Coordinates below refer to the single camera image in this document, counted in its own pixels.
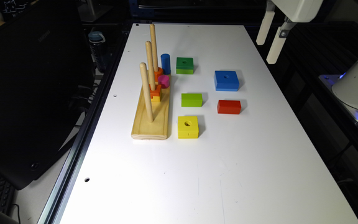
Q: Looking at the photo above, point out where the rear wooden peg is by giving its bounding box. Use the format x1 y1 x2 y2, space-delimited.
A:
149 24 158 72

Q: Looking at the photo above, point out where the black Samsung monitor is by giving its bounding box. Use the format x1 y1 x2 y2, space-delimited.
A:
0 1 95 190

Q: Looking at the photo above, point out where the magenta round block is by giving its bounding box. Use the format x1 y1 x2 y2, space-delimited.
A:
158 75 170 89

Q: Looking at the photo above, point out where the yellow square block with hole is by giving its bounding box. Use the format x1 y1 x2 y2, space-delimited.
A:
178 116 199 139

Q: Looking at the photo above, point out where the light green rectangular block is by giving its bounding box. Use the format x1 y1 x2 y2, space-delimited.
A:
181 93 203 107

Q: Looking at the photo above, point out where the wooden peg base board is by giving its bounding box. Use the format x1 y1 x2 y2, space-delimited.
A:
131 73 172 141

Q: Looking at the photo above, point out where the dark green square block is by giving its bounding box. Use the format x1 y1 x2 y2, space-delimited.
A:
176 57 194 75

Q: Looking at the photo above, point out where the middle wooden peg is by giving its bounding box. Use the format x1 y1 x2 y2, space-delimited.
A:
145 41 156 91

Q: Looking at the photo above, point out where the orange round block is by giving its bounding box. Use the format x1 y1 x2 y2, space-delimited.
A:
154 67 163 83

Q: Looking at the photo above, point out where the blue cylinder block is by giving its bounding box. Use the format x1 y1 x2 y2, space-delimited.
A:
161 54 171 75

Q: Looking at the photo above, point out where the wooden peg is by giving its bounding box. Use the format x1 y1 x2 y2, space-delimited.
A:
149 24 158 72
145 41 156 91
139 62 154 123

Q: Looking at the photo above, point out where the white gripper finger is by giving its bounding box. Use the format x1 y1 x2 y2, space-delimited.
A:
266 17 296 64
256 1 275 45

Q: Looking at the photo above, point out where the front wooden peg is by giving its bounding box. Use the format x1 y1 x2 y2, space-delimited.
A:
139 62 154 123

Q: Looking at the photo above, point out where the orange cross block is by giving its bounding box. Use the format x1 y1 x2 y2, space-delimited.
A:
149 85 161 98

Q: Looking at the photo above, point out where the dark water bottle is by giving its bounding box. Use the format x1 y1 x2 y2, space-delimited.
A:
88 31 110 73

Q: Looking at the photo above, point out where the yellow block under orange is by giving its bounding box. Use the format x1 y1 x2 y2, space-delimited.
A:
150 96 161 102

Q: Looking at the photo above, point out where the red rectangular block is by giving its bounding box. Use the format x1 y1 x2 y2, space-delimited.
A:
217 100 242 114

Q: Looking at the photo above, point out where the blue square block with hole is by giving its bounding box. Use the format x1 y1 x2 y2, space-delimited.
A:
214 70 239 91

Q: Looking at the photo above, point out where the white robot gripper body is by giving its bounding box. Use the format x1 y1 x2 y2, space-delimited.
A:
272 0 323 22

